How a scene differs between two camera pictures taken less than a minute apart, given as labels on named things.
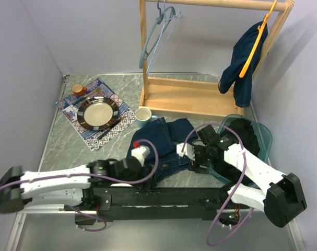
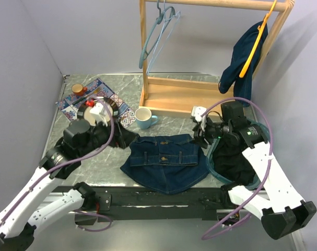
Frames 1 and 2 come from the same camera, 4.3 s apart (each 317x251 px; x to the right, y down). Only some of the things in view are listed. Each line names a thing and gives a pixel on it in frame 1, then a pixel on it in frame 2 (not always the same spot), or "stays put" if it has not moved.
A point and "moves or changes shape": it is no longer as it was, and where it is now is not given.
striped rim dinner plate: x=97 y=113 stays put
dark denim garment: x=165 y=136 moves or changes shape
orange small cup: x=78 y=90 stays put
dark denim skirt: x=242 y=85 stays put
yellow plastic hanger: x=260 y=27 stays put
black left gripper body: x=138 y=177 -> x=101 y=135
